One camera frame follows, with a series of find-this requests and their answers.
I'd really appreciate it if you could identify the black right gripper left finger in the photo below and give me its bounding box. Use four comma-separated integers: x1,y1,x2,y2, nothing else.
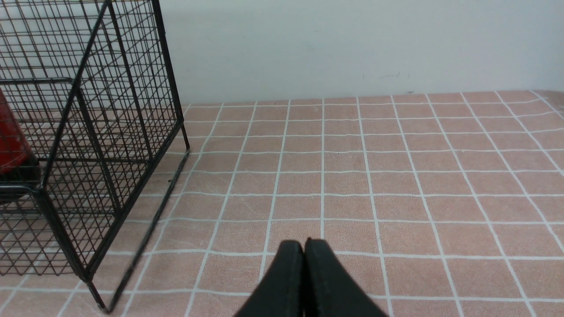
235,240,304,317

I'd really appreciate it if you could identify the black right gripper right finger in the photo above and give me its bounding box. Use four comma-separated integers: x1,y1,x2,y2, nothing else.
304,238,387,317

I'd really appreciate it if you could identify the red label soy sauce bottle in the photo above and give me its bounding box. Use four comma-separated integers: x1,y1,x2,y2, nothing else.
0,92,41,188

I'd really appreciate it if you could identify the pink checkered tablecloth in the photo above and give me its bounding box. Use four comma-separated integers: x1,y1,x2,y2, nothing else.
0,89,564,317

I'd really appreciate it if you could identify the black wire shelf rack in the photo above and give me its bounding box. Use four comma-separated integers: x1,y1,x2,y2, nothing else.
1,0,191,314

